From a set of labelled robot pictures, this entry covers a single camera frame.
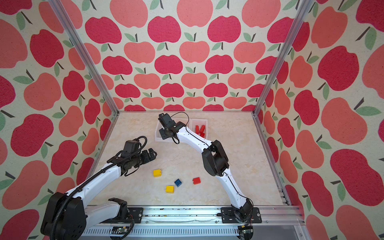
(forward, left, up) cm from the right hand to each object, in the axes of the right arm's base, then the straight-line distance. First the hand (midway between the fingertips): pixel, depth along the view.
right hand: (167, 130), depth 95 cm
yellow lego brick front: (-34, -7, -10) cm, 36 cm away
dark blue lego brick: (-29, -11, -11) cm, 33 cm away
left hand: (-18, +5, -3) cm, 19 cm away
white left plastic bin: (-1, +8, -8) cm, 11 cm away
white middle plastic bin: (-15, -14, +21) cm, 30 cm away
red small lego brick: (-26, -21, -12) cm, 36 cm away
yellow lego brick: (-25, +2, -10) cm, 27 cm away
